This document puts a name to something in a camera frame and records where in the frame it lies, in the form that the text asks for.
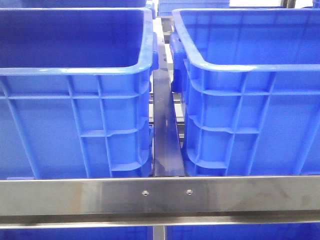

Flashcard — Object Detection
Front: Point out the steel rack centre divider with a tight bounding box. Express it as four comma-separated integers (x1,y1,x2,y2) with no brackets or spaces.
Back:
153,17,185,177

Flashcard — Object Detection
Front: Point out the left blue plastic crate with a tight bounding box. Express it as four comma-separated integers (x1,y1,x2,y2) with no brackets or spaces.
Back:
0,8,158,180

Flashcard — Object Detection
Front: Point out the blue plastic crate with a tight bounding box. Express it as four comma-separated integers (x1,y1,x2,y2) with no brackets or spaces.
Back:
170,8,320,177
0,8,158,180

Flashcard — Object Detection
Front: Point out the right blue plastic crate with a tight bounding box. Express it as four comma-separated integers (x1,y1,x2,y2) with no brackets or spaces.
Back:
170,8,320,177

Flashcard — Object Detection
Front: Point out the rear right blue crate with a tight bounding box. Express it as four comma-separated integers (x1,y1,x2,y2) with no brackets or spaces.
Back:
158,0,230,17

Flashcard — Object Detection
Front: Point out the lower left blue crate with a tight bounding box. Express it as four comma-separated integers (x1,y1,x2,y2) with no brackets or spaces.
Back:
0,226,153,240

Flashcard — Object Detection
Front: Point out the rear left blue crate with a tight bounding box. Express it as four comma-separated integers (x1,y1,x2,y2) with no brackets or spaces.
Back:
19,0,155,10

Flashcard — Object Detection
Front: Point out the lower right blue crate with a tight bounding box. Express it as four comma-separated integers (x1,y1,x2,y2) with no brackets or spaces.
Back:
166,223,320,240

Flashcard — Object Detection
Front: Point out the steel rack front rail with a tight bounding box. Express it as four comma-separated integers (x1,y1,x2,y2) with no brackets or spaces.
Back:
0,175,320,229

